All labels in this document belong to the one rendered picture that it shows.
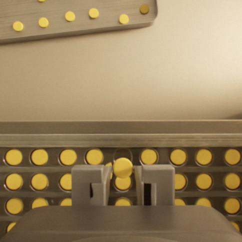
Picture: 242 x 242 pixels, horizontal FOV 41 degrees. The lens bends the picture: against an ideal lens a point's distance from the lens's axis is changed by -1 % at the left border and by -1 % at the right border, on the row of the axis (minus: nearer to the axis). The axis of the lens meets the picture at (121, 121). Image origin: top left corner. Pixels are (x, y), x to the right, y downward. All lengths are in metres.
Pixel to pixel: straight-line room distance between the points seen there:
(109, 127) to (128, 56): 0.17
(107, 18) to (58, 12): 0.06
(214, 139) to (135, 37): 0.19
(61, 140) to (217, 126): 0.11
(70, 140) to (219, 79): 0.22
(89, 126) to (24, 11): 0.21
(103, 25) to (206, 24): 0.12
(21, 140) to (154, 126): 0.09
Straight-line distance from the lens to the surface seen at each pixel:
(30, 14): 0.40
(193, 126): 0.23
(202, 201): 0.24
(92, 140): 0.22
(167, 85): 0.38
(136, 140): 0.22
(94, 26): 0.38
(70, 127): 0.22
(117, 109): 0.37
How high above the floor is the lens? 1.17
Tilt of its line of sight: 88 degrees down
